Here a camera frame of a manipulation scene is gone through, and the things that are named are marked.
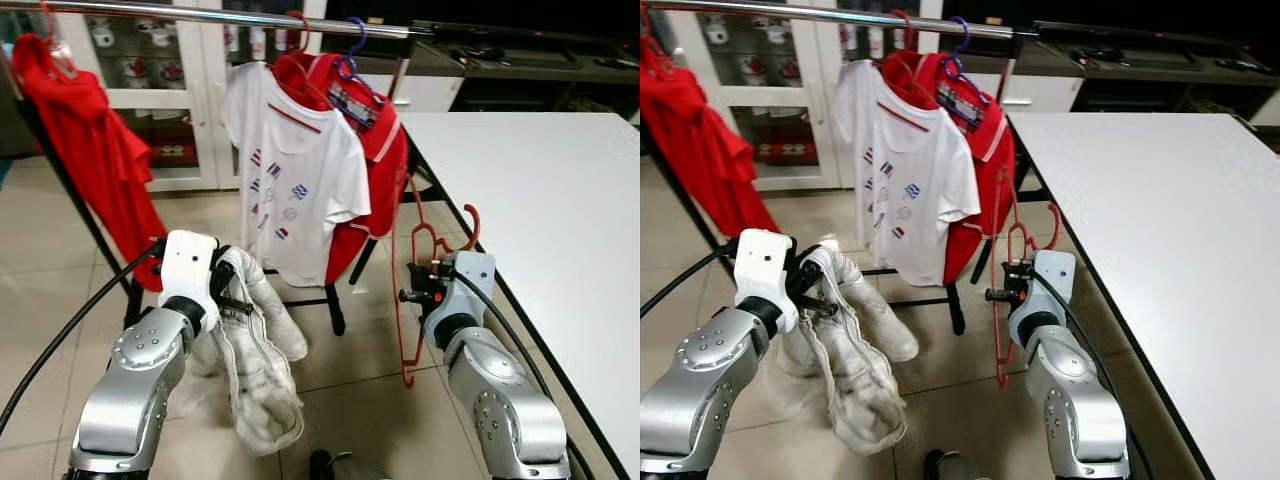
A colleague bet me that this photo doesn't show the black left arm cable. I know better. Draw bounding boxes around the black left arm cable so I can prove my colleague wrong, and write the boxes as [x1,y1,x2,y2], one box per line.
[640,244,741,323]
[0,238,167,441]

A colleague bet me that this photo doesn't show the red shirt with white stripes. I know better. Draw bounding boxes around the red shirt with white stripes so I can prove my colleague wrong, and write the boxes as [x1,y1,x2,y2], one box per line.
[880,50,1017,287]
[273,52,410,287]

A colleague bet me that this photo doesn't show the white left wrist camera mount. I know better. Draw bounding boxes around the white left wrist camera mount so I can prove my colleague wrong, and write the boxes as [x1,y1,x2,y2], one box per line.
[733,228,799,334]
[160,229,220,307]

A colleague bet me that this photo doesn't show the black clothes rack steel rail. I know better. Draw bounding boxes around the black clothes rack steel rail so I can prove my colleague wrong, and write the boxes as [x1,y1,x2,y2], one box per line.
[640,0,1051,337]
[0,0,441,337]

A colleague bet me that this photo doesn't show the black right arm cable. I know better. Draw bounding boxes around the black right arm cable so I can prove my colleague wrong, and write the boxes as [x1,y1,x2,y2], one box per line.
[440,264,603,480]
[1028,264,1156,480]

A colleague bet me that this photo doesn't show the long white table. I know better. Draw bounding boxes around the long white table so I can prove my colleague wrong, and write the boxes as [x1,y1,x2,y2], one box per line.
[1008,111,1280,480]
[398,111,641,480]

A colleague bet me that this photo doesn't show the plain red shirt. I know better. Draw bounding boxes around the plain red shirt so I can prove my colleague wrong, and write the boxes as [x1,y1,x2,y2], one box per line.
[10,33,167,293]
[640,35,780,241]

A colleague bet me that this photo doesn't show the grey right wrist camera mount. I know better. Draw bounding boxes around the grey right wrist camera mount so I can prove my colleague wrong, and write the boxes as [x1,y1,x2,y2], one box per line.
[438,250,497,323]
[1028,250,1077,323]

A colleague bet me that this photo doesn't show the cream white trousers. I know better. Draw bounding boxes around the cream white trousers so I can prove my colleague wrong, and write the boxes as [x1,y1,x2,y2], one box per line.
[775,237,920,457]
[188,244,309,457]

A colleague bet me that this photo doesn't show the white printed T-shirt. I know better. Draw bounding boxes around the white printed T-shirt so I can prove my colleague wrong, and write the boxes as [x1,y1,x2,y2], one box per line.
[221,62,372,289]
[834,59,982,289]

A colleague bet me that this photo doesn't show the blue clothes hanger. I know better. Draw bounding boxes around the blue clothes hanger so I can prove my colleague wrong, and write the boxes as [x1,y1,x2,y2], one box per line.
[944,16,992,103]
[335,16,387,107]

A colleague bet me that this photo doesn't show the white glass door cabinet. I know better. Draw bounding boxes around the white glass door cabinet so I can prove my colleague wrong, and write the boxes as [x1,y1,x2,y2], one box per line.
[668,0,949,192]
[55,0,336,192]

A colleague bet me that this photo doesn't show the black desk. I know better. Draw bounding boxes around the black desk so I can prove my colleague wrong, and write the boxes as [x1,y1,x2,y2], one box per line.
[1028,18,1280,89]
[408,18,641,89]

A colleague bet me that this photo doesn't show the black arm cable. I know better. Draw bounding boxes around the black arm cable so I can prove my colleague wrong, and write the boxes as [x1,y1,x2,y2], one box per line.
[1028,264,1156,480]
[440,264,603,480]
[0,238,167,441]
[640,244,741,323]

